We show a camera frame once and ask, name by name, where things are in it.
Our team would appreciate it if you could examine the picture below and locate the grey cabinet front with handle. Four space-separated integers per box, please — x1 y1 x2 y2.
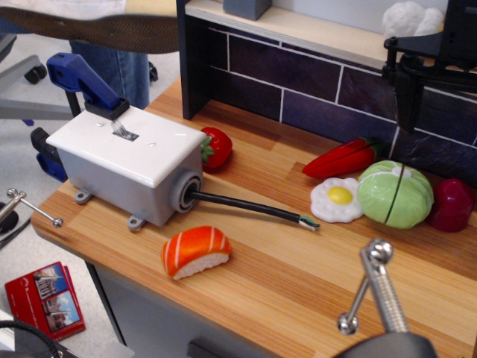
84 260 277 358

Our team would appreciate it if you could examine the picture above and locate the red toy chili pepper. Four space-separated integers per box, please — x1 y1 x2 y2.
302 137 387 178

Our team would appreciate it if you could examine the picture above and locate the black cord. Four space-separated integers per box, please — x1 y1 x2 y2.
0 318 63 358

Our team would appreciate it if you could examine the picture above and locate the grey blue block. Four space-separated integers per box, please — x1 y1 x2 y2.
223 0 272 20

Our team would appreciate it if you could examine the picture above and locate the left metal clamp screw handle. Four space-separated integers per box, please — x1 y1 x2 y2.
1 188 63 228

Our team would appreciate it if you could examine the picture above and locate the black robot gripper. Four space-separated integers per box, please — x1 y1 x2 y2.
382 1 476 134

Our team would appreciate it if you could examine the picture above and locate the dark blue brick backsplash shelf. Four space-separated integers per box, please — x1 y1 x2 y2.
177 1 476 186

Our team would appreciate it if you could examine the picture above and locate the white grey switch box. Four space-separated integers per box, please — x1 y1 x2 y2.
46 107 206 231

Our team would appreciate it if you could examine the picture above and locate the grey chair base with castor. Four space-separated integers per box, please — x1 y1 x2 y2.
1 54 72 120

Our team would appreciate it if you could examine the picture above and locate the right metal clamp screw handle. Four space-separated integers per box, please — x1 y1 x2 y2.
337 239 409 336

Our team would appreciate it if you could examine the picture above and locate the green toy cabbage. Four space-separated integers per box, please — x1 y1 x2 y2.
357 160 434 229

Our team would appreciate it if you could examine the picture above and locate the clear light switch toggle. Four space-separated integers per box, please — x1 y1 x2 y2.
111 119 131 139

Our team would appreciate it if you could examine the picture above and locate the toy fried egg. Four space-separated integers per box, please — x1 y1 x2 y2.
310 178 363 223

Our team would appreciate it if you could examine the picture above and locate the red photo book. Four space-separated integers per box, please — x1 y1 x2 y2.
4 262 86 342

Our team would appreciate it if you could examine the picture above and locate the dark red toy pepper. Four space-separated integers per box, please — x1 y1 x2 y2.
426 178 476 233

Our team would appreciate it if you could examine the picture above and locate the person in blue jeans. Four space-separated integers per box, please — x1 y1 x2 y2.
1 0 150 109

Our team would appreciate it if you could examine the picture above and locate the white toy cauliflower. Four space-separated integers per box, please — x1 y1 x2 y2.
382 1 444 37

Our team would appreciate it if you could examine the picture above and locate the black electrical cable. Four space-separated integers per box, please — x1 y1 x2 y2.
189 189 321 232

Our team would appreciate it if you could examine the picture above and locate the metal clamp screw handle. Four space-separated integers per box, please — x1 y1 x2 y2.
1 188 63 228
337 239 409 336

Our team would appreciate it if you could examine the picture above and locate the red toy strawberry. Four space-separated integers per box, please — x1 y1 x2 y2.
200 127 233 172

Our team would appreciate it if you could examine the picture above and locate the salmon sushi toy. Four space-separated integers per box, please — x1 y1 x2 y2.
162 226 233 280

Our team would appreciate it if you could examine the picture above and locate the blue bar clamp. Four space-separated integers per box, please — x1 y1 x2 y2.
31 53 130 182

